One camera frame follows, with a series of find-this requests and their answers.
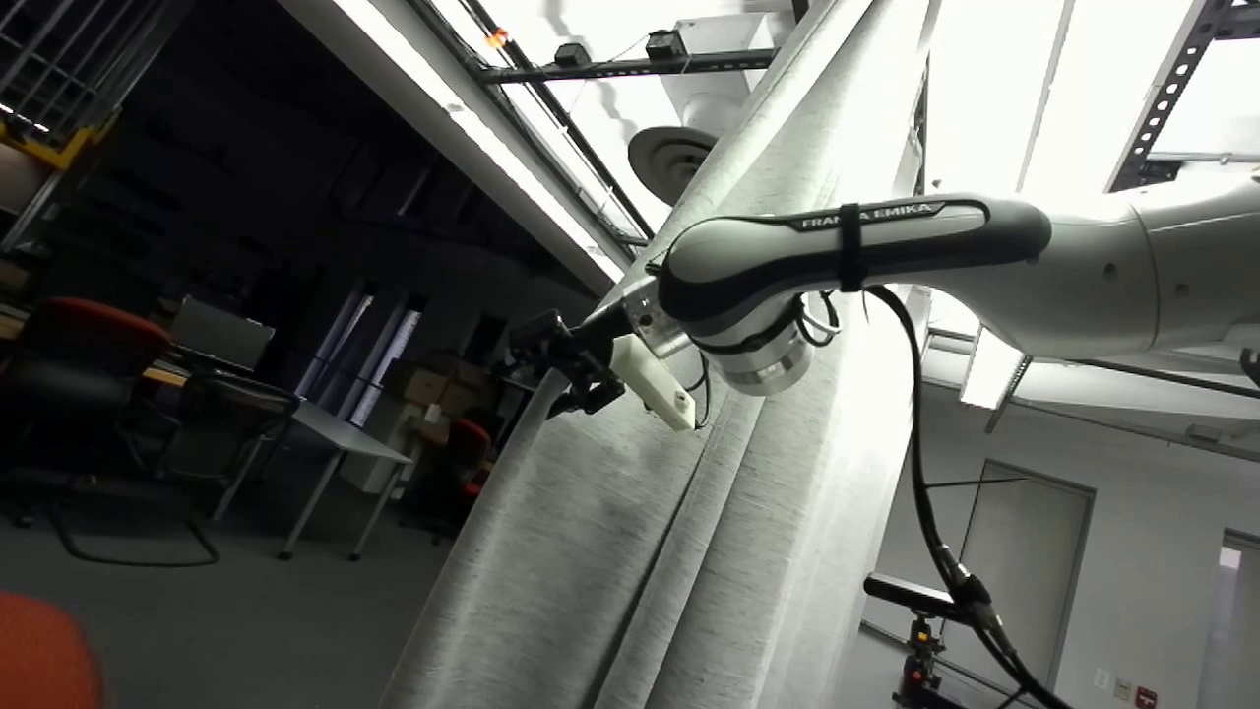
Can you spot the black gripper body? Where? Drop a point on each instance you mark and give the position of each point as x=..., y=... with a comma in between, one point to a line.
x=595, y=346

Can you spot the grey fabric curtain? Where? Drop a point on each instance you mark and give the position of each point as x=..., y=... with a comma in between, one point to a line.
x=616, y=566

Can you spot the stacked cardboard boxes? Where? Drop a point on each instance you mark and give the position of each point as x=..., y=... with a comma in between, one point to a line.
x=427, y=398

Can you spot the yellow metal rack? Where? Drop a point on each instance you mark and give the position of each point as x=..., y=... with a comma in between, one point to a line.
x=54, y=152

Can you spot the grey room door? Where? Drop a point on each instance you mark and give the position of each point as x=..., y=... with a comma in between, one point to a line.
x=1031, y=566

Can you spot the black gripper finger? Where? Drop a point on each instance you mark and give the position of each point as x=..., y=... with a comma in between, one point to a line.
x=585, y=395
x=539, y=336

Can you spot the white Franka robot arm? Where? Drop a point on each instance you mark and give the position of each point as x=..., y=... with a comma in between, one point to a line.
x=1115, y=276

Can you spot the black camera on tripod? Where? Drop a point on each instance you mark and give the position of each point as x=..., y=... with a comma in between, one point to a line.
x=912, y=595

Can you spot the grey desk laptop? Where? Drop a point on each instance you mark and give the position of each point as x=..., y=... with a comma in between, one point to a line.
x=222, y=336

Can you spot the black red office chair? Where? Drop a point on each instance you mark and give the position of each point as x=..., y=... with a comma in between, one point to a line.
x=82, y=379

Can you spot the black ceiling track bar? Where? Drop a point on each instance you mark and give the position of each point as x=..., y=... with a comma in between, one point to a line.
x=616, y=63

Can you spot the grey office table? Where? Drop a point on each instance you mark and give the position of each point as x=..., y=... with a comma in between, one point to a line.
x=342, y=440

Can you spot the white ceiling curtain rail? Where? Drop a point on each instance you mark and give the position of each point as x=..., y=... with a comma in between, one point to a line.
x=459, y=122

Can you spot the white hanging light fixture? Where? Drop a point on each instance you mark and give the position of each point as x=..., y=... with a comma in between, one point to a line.
x=989, y=371

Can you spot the black metal ceiling truss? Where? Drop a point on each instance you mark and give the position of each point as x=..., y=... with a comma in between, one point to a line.
x=1169, y=93

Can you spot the orange chair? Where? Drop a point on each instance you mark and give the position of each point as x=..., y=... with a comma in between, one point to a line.
x=43, y=656

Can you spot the round ceiling speaker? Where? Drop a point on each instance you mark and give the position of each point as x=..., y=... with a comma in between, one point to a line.
x=666, y=159

